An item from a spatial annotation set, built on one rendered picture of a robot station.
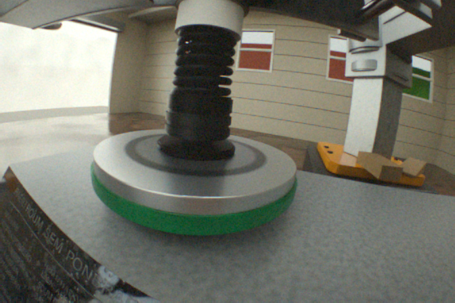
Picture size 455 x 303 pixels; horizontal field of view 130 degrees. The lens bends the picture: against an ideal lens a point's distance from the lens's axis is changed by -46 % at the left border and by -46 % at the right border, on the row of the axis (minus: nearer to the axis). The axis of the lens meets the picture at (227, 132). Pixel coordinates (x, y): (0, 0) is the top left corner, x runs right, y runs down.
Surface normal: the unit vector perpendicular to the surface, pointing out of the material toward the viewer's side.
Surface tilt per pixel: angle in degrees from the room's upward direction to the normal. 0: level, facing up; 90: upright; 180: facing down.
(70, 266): 45
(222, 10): 90
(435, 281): 0
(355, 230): 0
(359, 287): 0
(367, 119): 90
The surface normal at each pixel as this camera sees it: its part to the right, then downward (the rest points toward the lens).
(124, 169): 0.11, -0.98
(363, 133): -0.98, -0.07
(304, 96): -0.38, 0.12
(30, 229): -0.14, -0.60
